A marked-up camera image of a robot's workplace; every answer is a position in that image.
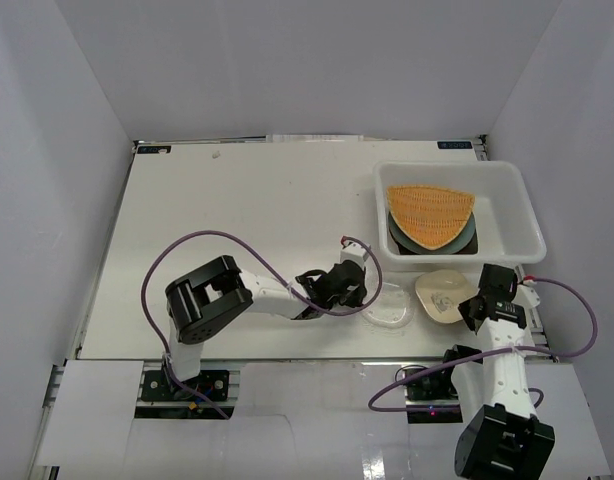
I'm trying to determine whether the blue label corner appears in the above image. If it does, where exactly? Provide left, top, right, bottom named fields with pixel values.
left=437, top=141, right=473, bottom=150
left=136, top=145, right=172, bottom=155

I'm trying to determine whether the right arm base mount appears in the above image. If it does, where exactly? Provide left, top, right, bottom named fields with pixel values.
left=403, top=372, right=463, bottom=425

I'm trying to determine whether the blue label right corner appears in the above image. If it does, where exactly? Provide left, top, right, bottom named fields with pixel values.
left=437, top=141, right=473, bottom=150

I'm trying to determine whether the brown square plate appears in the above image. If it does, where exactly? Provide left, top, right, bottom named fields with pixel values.
left=392, top=234, right=478, bottom=255

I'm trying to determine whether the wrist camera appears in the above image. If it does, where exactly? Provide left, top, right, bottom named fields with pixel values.
left=339, top=237, right=370, bottom=270
left=515, top=276, right=541, bottom=309

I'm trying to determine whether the cream panda dish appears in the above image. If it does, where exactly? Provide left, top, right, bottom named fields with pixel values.
left=414, top=269, right=477, bottom=325

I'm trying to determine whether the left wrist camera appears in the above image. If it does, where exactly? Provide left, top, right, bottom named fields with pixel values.
left=339, top=237, right=370, bottom=270

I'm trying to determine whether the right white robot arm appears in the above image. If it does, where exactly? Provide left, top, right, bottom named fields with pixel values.
left=438, top=264, right=555, bottom=479

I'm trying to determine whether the clear glass plate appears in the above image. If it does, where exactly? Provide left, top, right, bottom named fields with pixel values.
left=361, top=282, right=414, bottom=330

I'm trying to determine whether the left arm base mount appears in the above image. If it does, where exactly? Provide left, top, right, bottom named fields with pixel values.
left=139, top=368, right=231, bottom=414

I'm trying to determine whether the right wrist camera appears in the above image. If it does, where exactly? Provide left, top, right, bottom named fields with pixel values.
left=515, top=276, right=541, bottom=309

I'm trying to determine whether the white plastic bin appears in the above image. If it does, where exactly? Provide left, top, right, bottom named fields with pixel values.
left=374, top=161, right=547, bottom=269

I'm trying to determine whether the blue-grey round plate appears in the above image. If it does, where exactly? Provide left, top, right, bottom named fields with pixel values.
left=388, top=214, right=478, bottom=245

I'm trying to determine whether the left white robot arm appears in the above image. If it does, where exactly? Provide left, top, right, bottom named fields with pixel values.
left=163, top=253, right=369, bottom=399

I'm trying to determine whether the orange woven triangular basket plate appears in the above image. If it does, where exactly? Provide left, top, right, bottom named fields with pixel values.
left=386, top=184, right=476, bottom=250

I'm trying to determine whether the blue label left corner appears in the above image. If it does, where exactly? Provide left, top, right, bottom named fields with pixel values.
left=136, top=145, right=172, bottom=155

